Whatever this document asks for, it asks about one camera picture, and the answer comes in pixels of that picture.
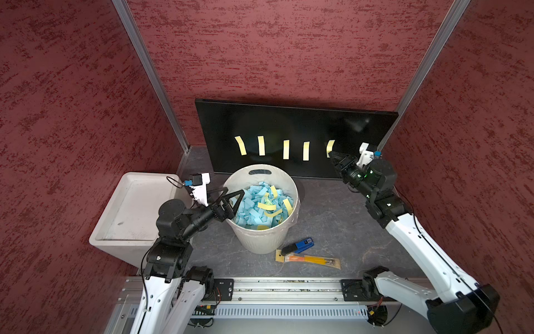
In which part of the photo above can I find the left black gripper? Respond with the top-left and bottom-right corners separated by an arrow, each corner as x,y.
180,185 -> 245,240

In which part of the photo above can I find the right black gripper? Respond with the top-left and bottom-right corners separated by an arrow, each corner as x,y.
327,149 -> 375,198

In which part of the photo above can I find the yellow sticky note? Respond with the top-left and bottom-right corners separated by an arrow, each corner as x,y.
325,139 -> 335,158
303,141 -> 310,161
257,136 -> 266,157
234,136 -> 247,156
283,140 -> 290,160

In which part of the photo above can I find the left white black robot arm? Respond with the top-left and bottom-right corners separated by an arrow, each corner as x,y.
131,188 -> 245,333

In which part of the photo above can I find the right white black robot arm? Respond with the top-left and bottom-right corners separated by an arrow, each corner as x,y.
329,151 -> 500,333

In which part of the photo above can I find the black computer monitor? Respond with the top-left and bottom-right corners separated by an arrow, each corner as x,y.
195,99 -> 398,179

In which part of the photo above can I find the pile of paper strips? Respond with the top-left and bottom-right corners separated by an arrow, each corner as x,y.
232,182 -> 296,230

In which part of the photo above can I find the white waste basket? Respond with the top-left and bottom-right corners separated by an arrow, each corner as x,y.
224,164 -> 300,254

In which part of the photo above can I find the blue and black stapler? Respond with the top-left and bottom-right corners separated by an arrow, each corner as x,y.
280,238 -> 314,256

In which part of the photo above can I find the white styrofoam box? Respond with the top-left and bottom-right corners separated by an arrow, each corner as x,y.
89,172 -> 193,268

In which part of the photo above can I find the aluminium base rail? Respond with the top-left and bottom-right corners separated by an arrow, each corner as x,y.
116,276 -> 435,306

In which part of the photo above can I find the right aluminium frame post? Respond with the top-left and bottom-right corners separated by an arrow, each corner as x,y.
378,0 -> 470,151

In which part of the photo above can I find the aluminium frame post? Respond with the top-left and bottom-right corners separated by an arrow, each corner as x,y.
112,0 -> 191,154
378,0 -> 470,151

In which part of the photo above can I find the left aluminium frame post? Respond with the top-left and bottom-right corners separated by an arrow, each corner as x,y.
112,0 -> 191,154

